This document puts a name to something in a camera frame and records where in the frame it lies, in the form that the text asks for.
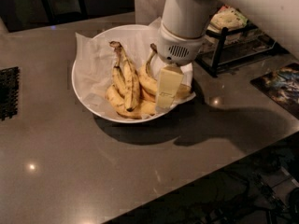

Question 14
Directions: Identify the white paper bag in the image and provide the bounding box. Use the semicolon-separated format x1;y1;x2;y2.
135;0;165;24

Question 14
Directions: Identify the black wire rack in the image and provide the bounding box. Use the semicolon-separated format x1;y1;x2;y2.
195;24;279;77

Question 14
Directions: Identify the dark colourful picture mat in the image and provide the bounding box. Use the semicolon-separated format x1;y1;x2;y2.
250;63;299;119

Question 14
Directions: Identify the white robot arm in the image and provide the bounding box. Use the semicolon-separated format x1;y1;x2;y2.
157;0;299;65

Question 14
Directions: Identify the dark water dispenser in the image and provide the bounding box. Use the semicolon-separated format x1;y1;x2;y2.
41;0;88;24

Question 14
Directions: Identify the single yellow banana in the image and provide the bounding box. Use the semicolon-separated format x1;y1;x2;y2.
138;43;192;102

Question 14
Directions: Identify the black mesh mat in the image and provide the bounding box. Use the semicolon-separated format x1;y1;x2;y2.
0;67;20;120

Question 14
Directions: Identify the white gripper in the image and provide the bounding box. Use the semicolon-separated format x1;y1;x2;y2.
156;24;204;112

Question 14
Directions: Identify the white paper liner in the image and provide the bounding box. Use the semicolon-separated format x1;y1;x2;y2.
72;24;195;123

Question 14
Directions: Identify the white bowl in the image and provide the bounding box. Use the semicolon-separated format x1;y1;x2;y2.
71;23;194;124

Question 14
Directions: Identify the yellow banana bunch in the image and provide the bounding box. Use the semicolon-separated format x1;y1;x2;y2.
106;41;156;119

